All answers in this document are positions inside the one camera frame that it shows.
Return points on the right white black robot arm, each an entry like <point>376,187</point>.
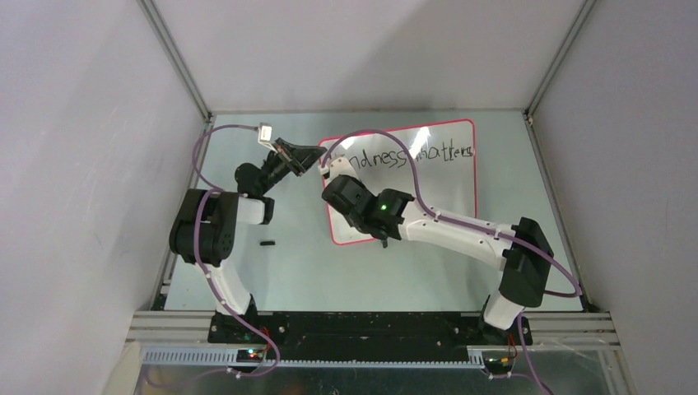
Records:
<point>520,252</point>

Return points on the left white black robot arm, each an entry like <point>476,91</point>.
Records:
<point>203,232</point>

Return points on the white object at corner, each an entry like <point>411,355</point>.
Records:
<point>125,375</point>

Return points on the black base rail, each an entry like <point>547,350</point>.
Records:
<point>384,337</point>

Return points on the circuit board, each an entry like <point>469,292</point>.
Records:
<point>502,366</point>
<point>250,356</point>

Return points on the aluminium frame profile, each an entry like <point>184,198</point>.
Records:
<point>178,328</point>

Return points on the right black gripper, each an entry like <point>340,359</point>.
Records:
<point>360,183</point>

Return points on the right circuit board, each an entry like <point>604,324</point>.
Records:
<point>502,366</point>

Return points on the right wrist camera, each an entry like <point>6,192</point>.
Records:
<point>335,167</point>

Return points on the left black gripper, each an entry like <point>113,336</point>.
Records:
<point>302,157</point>

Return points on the left circuit board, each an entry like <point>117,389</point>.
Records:
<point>250,356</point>

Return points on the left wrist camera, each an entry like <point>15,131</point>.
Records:
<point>265,136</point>

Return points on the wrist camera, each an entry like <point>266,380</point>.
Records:
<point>335,167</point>
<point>265,136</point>

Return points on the pink framed whiteboard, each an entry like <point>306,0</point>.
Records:
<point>444,155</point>

